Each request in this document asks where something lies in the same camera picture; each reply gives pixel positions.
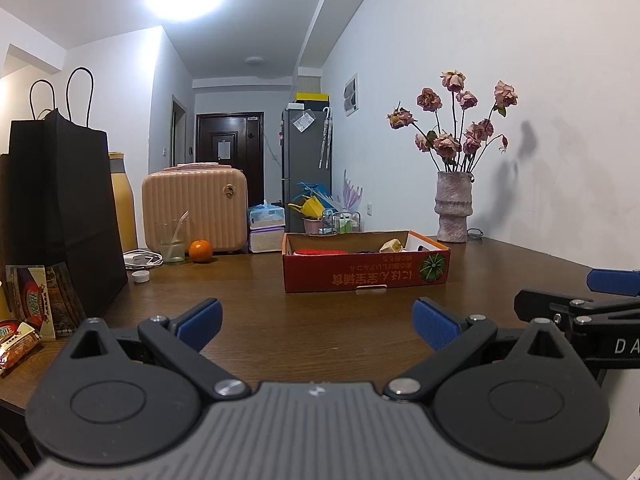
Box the red cardboard box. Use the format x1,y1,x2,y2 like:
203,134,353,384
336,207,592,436
281,230,452,294

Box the wall poster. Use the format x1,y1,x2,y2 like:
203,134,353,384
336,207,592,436
343,72,360,118

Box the clear drinking glass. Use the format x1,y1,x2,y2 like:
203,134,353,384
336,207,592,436
153,220,187,265

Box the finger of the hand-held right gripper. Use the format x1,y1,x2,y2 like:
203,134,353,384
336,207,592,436
586,267,640,297
514,287,640,332

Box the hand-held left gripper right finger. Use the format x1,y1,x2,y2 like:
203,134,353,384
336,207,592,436
383,297,572,403

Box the orange snack packet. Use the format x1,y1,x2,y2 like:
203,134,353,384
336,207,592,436
0,318,43,376

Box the red label snack packet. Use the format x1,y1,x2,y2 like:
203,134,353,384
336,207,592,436
4,262,86,339

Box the yellow thermos jug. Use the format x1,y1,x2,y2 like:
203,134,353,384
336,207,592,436
108,152,139,256

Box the grey side door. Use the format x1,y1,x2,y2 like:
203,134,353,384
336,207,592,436
171,94,189,168

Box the dark brown entrance door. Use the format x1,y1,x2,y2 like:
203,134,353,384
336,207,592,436
195,112,265,209

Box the orange fruit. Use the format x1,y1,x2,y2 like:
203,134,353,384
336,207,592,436
188,238,214,263

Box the yellow watering can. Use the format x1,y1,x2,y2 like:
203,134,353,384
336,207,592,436
288,195,324,220

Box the grey refrigerator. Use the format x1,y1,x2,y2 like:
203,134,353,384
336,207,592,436
280,102,334,234

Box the pink textured vase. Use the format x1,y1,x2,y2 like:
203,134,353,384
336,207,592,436
433,170,475,244

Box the pink ribbed suitcase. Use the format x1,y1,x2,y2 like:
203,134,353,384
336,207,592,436
141,162,250,255

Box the rack of small bottles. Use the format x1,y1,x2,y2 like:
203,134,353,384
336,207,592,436
322,209,362,235

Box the white charger with cable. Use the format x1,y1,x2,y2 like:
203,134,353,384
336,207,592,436
122,248,165,267

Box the black paper bag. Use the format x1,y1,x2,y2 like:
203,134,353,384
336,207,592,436
0,66,130,319

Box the purple artificial flowers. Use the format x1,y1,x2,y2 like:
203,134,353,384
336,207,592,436
339,169,364,211

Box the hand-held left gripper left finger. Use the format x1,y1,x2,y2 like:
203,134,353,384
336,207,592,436
65,297,252,402

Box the white folded umbrella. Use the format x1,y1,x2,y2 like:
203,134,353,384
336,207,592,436
318,106,334,170

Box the purple and white box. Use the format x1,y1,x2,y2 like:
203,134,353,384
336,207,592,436
248,225,286,254

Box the clear straw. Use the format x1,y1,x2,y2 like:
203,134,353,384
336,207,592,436
171,211,190,249

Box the dried pink roses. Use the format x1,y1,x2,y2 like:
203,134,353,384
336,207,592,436
386,69,519,174

